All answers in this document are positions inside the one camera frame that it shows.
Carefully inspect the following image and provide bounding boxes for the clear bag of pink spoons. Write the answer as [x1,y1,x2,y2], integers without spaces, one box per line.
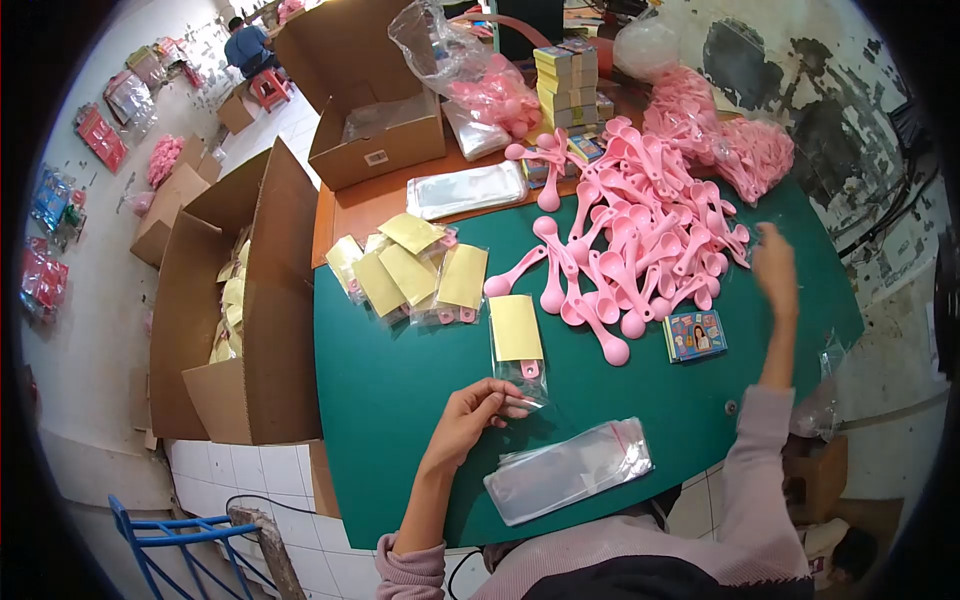
[642,65,797,206]
[387,0,543,141]

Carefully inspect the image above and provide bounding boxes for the red plastic stool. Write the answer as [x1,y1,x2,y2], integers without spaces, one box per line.
[249,68,294,114]

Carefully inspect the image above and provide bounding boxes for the person's left hand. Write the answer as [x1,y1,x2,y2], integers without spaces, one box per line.
[423,377,534,475]

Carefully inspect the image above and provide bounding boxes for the bundle of clear bags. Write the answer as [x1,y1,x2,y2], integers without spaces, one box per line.
[441,100,513,163]

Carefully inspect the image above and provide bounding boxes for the tall stack of card packs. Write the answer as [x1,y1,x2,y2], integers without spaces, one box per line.
[533,39,602,137]

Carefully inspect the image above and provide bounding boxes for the crumpled clear plastic bag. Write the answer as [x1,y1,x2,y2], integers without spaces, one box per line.
[790,336,849,441]

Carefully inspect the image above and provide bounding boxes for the pile of packed yellow-card packets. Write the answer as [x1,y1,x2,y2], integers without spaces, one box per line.
[324,213,490,329]

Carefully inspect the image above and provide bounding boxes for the person's right hand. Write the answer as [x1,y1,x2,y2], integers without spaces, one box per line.
[750,222,801,324]

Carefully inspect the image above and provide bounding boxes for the black wall cables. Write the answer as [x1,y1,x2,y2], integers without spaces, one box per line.
[835,153,941,261]

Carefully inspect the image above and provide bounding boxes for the red hanging packets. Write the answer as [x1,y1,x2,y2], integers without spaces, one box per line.
[20,237,71,325]
[74,103,129,175]

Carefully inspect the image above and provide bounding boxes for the person's right fingers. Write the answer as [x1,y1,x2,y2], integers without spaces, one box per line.
[752,222,787,260]

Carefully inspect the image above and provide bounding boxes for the small open cardboard box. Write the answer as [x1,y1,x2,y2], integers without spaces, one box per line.
[273,0,448,192]

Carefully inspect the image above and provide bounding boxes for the blue metal frame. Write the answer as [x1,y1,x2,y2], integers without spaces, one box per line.
[108,494,279,600]

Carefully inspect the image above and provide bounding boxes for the small stack of blue cards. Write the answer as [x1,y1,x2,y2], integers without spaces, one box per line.
[663,309,729,365]

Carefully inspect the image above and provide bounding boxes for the clear packet with yellow card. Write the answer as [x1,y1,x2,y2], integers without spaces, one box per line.
[487,294,551,413]

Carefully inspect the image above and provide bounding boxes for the person's left fingers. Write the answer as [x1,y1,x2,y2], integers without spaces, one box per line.
[448,381,487,418]

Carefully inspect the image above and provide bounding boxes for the blue card packs under spoons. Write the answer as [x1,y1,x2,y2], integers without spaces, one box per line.
[520,132,606,190]

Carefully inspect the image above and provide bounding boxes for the pile of loose pink spoons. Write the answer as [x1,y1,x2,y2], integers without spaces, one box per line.
[483,115,752,369]

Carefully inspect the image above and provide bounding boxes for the person's left index finger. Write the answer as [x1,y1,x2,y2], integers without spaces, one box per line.
[480,378,527,405]

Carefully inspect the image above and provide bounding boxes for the person's body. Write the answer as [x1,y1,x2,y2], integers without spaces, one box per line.
[442,501,820,600]

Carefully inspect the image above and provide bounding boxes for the blue hanging packets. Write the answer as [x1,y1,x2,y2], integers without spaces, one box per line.
[30,165,88,250]

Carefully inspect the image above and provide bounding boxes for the brown cardboard box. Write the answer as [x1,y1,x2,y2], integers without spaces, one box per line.
[783,434,849,527]

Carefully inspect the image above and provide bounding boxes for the large cardboard box of packets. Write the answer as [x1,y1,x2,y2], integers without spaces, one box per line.
[148,136,324,447]

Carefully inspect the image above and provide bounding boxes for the crumpled white plastic bag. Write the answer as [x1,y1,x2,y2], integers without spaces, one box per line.
[612,7,681,83]

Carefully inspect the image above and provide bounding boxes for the stack of empty clear bags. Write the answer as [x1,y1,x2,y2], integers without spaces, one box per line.
[483,417,654,527]
[405,159,530,222]

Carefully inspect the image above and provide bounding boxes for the heap of pink goods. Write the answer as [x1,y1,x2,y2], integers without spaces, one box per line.
[146,134,186,190]

